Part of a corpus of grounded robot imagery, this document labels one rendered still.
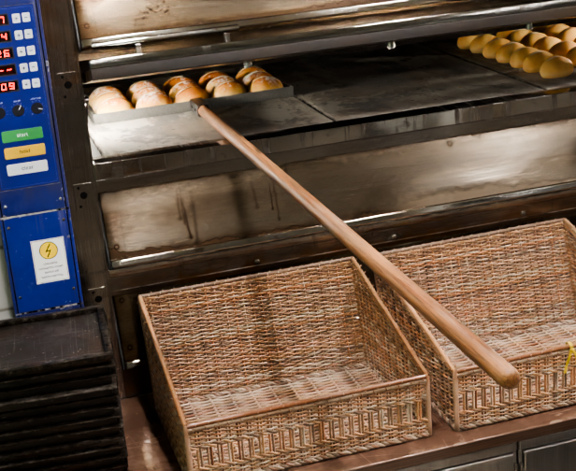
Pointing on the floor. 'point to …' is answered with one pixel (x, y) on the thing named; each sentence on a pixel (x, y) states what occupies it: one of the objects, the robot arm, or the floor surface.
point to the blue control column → (27, 287)
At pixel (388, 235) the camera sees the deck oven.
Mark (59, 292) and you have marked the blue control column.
